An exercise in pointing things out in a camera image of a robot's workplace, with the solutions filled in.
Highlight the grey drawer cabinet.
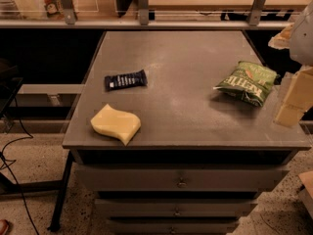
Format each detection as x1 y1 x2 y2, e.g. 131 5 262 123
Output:
64 31 309 225

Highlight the wooden box corner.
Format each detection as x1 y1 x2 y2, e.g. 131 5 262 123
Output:
298 171 313 219

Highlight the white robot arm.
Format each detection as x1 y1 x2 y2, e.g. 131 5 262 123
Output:
268 1 313 127

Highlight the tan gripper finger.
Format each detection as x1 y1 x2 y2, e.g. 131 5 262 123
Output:
275 66 313 127
268 24 293 49

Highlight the yellow wavy sponge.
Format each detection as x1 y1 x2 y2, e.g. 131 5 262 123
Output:
90 104 141 146

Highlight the metal shelf rail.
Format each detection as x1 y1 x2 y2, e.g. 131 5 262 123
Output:
1 0 307 29

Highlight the dark blue rxbar wrapper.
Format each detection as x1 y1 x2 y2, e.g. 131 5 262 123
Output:
105 70 148 91

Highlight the bottom grey drawer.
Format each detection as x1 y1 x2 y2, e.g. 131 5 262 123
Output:
108 219 239 235

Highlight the black table leg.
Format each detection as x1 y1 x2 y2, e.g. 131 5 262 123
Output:
48 153 73 232

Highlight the middle grey drawer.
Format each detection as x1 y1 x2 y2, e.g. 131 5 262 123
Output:
95 199 257 218

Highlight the black floor cable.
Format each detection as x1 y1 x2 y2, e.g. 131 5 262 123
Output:
0 95 41 235

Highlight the top grey drawer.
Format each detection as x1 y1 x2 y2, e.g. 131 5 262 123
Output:
77 164 288 192

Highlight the green jalapeno chip bag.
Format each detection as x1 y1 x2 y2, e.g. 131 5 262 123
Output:
213 61 278 107

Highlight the grey drawer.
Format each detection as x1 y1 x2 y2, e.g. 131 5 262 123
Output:
108 219 239 235
95 199 257 218
77 164 288 192

